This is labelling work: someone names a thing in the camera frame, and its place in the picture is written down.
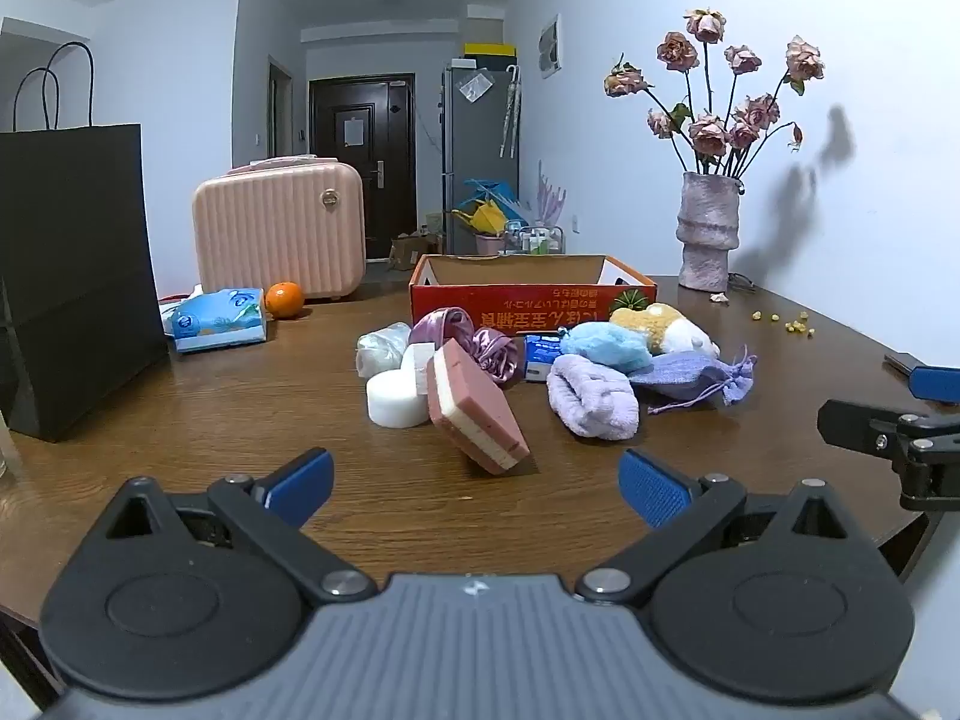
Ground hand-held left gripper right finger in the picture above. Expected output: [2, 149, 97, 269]
[574, 448, 858, 605]

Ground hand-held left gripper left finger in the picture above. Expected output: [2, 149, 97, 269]
[101, 448, 378, 605]

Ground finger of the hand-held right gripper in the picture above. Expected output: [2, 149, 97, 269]
[907, 364, 960, 395]
[817, 399, 960, 512]

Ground white round sponge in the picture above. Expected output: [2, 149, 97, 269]
[366, 369, 436, 428]

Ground blue plush toy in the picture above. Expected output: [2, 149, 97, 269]
[559, 321, 655, 374]

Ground white foam block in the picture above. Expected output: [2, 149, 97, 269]
[400, 342, 437, 395]

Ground purple satin cloth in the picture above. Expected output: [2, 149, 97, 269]
[409, 306, 526, 389]

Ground orange cardboard box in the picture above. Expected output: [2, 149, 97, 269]
[409, 253, 659, 338]

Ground lavender towel roll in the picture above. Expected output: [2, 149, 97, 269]
[546, 354, 641, 442]

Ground scattered yellow kernels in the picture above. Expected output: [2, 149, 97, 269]
[750, 307, 815, 338]

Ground white plastic-wrapped bundle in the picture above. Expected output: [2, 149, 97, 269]
[355, 322, 413, 380]

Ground yellow and white plush toy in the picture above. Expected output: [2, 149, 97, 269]
[609, 302, 721, 358]

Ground small blue packet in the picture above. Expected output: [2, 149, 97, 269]
[523, 331, 575, 385]

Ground orange fruit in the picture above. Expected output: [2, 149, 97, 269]
[265, 281, 305, 320]

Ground blue tissue pack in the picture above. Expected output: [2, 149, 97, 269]
[161, 286, 269, 355]

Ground pink and white layered sponge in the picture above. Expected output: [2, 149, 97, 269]
[426, 337, 531, 476]

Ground pink textured vase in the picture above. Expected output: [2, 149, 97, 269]
[676, 171, 745, 292]

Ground pink ribbed suitcase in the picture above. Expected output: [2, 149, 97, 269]
[191, 155, 368, 302]

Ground brown cardboard box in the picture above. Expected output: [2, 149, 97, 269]
[390, 234, 443, 269]

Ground white trolley with bottles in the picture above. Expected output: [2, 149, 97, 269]
[504, 221, 565, 256]

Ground purple feather wings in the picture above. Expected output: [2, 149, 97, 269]
[536, 160, 569, 230]

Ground black paper bag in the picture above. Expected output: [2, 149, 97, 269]
[0, 41, 170, 442]

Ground yellow plastic container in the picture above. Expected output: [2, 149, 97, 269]
[452, 199, 511, 235]

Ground dark entrance door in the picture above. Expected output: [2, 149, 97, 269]
[309, 73, 416, 241]

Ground dried pink rose bouquet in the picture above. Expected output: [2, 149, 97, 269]
[604, 7, 826, 177]

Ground blue plastic rack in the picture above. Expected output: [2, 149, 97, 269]
[463, 178, 530, 222]

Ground grey refrigerator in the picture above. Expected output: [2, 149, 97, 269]
[440, 60, 520, 256]

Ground white folded umbrella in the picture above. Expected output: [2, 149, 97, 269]
[499, 64, 522, 160]

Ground purple drawstring pouch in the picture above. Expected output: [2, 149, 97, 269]
[628, 345, 758, 413]

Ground interior door frame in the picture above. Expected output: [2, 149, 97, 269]
[268, 56, 295, 158]

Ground white wall panel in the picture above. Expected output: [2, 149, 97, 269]
[538, 13, 563, 81]

